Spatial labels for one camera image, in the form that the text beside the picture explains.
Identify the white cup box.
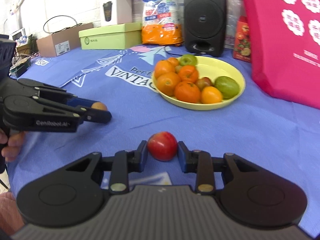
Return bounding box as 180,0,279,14
99,0,133,26

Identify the red tomato front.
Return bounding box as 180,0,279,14
195,77,212,91

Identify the red tomato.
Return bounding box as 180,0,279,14
195,77,212,91
147,132,178,161

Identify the red tomato back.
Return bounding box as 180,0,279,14
147,132,178,161

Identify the yellow-orange tangerine front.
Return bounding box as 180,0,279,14
201,86,223,104

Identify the red tomato snack box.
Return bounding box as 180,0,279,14
233,16,251,63

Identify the green fruit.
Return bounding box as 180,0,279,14
180,54,197,66
214,76,240,100

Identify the deep orange tangerine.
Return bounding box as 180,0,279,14
174,81,201,103

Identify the yellow plastic plate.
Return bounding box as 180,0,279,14
151,56,246,111

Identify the flat light green box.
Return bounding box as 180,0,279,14
79,22,142,50

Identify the black speaker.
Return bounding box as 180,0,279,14
183,0,227,57

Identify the orange tangerine with stem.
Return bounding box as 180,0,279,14
178,65,199,83

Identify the person's left hand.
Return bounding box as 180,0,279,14
1,130,26,163

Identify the brown cardboard box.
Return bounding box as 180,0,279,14
36,23,93,57

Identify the black cable loop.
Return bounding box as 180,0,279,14
43,15,83,34

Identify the orange paper cup pack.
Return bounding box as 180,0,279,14
141,0,183,46

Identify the pink tote bag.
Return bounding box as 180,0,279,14
243,0,319,108

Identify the orange tangerine lowest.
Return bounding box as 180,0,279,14
167,57,180,67

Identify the brown longan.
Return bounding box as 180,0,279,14
175,65,182,73
91,102,108,111

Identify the black speaker cable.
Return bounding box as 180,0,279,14
163,45,187,57

